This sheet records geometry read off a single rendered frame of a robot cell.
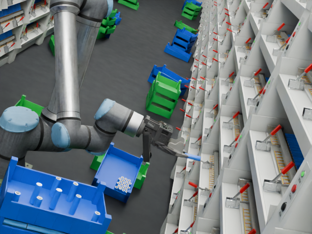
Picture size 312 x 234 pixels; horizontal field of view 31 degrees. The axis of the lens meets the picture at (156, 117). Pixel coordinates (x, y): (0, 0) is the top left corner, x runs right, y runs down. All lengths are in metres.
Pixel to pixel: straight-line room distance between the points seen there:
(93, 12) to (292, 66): 0.91
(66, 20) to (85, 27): 0.14
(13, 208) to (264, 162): 0.68
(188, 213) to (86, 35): 0.85
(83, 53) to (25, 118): 0.36
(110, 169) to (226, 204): 1.43
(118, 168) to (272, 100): 1.47
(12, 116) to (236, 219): 1.10
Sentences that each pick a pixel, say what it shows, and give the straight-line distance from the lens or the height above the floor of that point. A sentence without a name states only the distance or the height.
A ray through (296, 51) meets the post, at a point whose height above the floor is 1.16.
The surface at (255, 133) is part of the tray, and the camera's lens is 1.72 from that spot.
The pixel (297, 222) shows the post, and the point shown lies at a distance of 1.09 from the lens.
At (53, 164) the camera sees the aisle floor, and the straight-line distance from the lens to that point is 2.96.
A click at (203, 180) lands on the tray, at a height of 0.49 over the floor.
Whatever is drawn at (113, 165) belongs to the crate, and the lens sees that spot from 3.03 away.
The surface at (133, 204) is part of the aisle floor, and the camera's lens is 2.91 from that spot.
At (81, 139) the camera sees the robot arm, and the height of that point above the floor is 0.53.
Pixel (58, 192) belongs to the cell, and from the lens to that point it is 1.64.
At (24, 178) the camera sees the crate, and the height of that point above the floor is 0.50.
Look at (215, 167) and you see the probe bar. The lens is 2.34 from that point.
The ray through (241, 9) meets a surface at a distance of 3.78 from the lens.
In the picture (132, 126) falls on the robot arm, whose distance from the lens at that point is 2.04.
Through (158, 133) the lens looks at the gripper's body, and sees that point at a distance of 2.05.
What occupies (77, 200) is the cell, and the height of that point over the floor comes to 0.54.
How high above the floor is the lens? 1.36
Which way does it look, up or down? 19 degrees down
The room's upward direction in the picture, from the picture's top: 25 degrees clockwise
